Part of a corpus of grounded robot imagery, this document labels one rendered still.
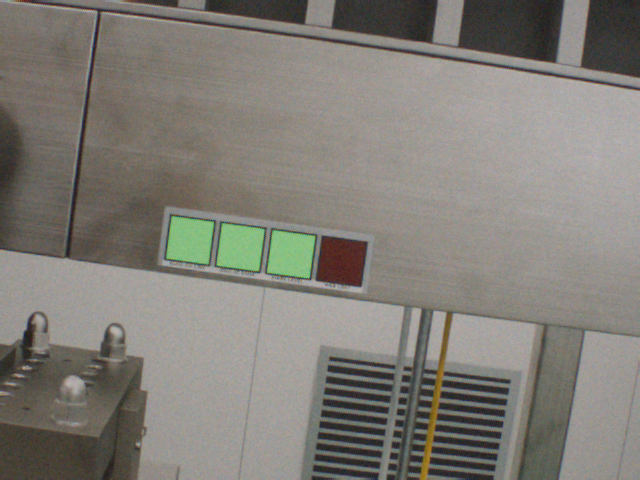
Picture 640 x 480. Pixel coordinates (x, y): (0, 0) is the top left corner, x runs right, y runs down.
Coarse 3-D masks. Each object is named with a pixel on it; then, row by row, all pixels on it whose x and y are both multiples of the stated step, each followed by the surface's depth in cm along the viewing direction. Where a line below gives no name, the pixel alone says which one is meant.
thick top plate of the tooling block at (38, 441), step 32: (32, 352) 150; (64, 352) 153; (96, 352) 156; (0, 384) 132; (32, 384) 134; (96, 384) 139; (128, 384) 142; (0, 416) 119; (32, 416) 121; (96, 416) 125; (0, 448) 118; (32, 448) 118; (64, 448) 118; (96, 448) 118
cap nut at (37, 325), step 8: (40, 312) 153; (32, 320) 152; (40, 320) 152; (48, 320) 153; (32, 328) 152; (40, 328) 152; (48, 328) 153; (24, 336) 152; (32, 336) 152; (40, 336) 152; (48, 336) 153; (24, 344) 152; (32, 344) 152; (40, 344) 152; (48, 344) 154
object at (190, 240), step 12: (180, 228) 152; (192, 228) 152; (204, 228) 152; (180, 240) 152; (192, 240) 152; (204, 240) 152; (168, 252) 152; (180, 252) 152; (192, 252) 152; (204, 252) 153
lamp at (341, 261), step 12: (324, 240) 153; (336, 240) 153; (324, 252) 153; (336, 252) 153; (348, 252) 153; (360, 252) 153; (324, 264) 153; (336, 264) 153; (348, 264) 153; (360, 264) 153; (324, 276) 153; (336, 276) 153; (348, 276) 153; (360, 276) 153
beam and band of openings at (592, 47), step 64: (64, 0) 150; (128, 0) 158; (192, 0) 151; (256, 0) 158; (320, 0) 151; (384, 0) 159; (448, 0) 152; (512, 0) 159; (576, 0) 152; (512, 64) 153; (576, 64) 153
